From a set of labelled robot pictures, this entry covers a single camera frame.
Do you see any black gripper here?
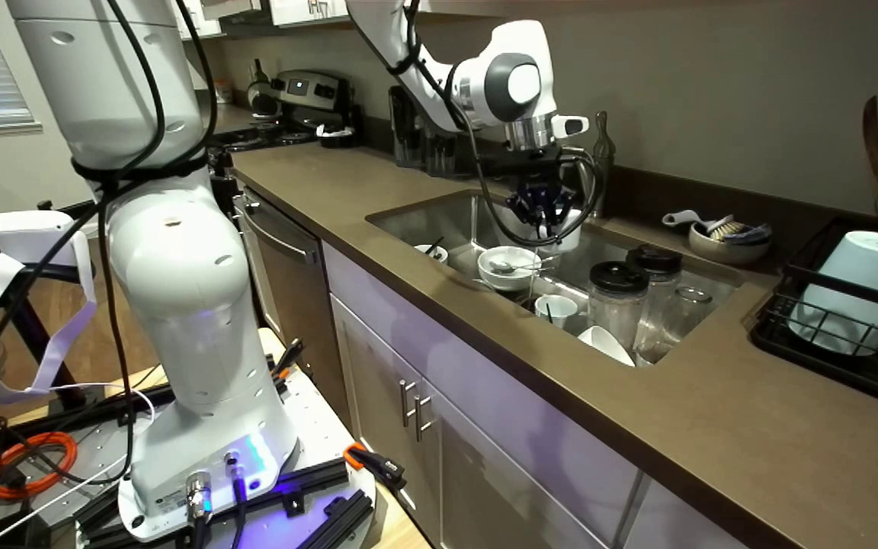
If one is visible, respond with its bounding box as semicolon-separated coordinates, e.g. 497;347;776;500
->
507;151;586;240

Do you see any white bowl with spoon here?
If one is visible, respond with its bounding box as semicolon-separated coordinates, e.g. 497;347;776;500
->
472;245;545;297

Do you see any small white cup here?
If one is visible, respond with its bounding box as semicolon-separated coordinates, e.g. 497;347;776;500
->
531;292;586;336

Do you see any clear jar black lid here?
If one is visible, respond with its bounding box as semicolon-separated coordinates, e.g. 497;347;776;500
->
624;245;685;309
586;259;653;351

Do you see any stainless steel sink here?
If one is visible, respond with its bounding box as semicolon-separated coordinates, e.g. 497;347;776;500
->
363;189;761;371

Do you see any small white dish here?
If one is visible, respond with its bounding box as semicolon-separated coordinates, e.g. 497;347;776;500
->
412;240;456;268

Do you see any black tumbler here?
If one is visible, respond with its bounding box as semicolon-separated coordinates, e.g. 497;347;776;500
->
389;95;425;170
421;126;461;175

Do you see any tilted white bowl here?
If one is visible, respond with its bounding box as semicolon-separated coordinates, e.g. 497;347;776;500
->
575;322;639;369

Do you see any grey bowl with sponges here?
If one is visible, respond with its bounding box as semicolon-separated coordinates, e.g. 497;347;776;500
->
663;207;777;268

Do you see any lower cabinet front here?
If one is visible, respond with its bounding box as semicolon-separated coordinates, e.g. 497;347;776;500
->
320;240;770;549

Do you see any black dish rack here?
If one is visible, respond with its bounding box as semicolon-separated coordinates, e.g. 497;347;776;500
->
748;213;878;420

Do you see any steel dishwasher front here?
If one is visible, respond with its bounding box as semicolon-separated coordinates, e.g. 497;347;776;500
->
237;187;354;420

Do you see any black silver countertop appliance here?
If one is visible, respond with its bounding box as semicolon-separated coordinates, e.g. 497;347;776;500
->
245;67;358;140

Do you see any orange black clamp tool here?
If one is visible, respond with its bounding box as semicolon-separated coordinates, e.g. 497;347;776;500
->
341;439;415;503
268;338;310;392

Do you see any robot mounting table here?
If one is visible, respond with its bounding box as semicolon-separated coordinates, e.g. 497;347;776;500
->
0;322;394;549

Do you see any pale upturned cup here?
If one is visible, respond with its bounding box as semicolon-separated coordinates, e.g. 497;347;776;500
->
788;230;878;361

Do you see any white plastic panel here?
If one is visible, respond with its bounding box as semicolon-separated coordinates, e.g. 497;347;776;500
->
0;207;96;274

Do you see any black tripod stand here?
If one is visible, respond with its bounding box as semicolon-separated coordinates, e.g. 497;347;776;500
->
0;169;88;412

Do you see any steel cabinet handle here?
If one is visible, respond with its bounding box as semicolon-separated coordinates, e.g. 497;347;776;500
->
412;392;441;441
397;377;421;429

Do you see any white wall shelf unit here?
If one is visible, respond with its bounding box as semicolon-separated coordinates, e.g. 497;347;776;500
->
177;0;358;44

